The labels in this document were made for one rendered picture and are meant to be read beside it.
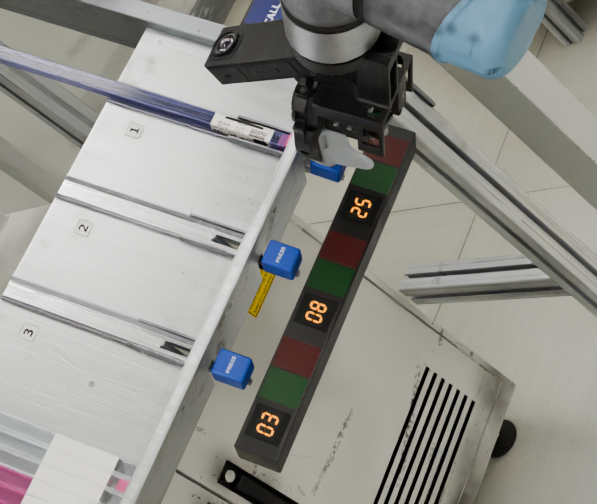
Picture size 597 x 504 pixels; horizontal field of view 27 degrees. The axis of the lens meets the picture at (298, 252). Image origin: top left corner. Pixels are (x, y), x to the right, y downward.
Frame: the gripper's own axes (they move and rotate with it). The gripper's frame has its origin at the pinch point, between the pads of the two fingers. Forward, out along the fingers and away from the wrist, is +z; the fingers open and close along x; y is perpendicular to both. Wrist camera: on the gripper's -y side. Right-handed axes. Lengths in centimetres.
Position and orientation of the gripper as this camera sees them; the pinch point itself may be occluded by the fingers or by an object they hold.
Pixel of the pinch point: (326, 150)
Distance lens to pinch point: 114.8
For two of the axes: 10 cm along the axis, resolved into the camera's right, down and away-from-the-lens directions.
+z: 0.9, 4.3, 9.0
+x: 3.8, -8.5, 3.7
